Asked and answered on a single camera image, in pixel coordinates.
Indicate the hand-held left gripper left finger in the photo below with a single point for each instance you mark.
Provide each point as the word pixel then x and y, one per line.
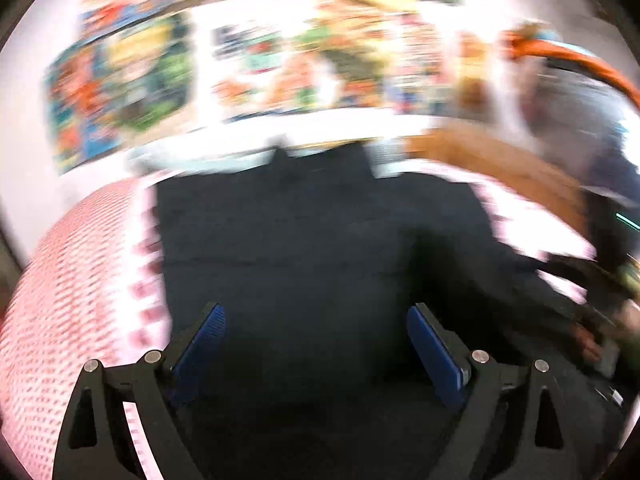
pixel 200 350

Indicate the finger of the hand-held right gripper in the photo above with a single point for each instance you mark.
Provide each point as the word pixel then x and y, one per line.
pixel 565 270

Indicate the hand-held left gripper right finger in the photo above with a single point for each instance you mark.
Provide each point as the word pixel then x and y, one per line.
pixel 435 355

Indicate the black garment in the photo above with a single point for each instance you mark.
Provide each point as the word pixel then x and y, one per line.
pixel 300 235

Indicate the clear plastic bag of clothes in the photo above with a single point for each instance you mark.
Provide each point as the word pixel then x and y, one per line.
pixel 580 110

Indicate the pink apple-print bedsheet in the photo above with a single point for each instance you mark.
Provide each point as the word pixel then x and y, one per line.
pixel 525 220

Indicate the red checkered pillow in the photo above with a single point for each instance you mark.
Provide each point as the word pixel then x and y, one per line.
pixel 65 310

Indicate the pale teal cloth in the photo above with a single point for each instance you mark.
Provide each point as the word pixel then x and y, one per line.
pixel 200 157

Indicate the orange cloth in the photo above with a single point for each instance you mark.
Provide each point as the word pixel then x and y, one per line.
pixel 560 50

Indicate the group of colourful wall drawings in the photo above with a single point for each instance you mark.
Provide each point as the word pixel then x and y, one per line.
pixel 280 60

